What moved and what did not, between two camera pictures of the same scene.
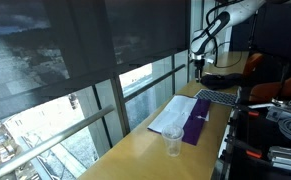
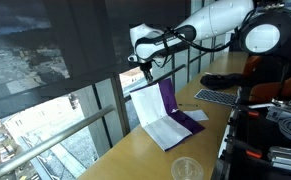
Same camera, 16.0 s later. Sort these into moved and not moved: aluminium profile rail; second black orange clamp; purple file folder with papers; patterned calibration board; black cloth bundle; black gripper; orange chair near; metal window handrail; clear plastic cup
Moved: black gripper; purple file folder with papers; clear plastic cup
Not moved: black cloth bundle; second black orange clamp; aluminium profile rail; metal window handrail; orange chair near; patterned calibration board
